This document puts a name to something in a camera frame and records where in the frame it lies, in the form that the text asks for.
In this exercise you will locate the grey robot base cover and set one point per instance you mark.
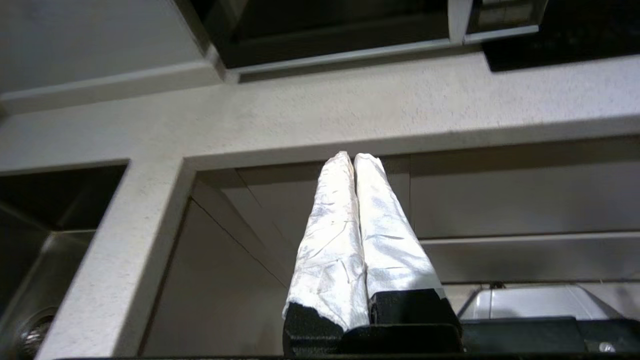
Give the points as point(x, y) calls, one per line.
point(535, 302)

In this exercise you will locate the stainless steel sink basin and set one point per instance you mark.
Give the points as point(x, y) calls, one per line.
point(30, 260)

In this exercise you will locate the silver Panasonic microwave oven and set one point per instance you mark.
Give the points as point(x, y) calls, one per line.
point(500, 15)

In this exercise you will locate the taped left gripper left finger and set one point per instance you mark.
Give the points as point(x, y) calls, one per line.
point(330, 260)

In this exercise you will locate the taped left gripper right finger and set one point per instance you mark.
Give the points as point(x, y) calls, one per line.
point(395, 250)

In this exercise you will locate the metal sink drain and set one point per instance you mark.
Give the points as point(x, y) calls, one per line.
point(32, 335)

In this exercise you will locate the black induction cooktop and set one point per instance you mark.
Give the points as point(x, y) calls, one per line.
point(575, 35)

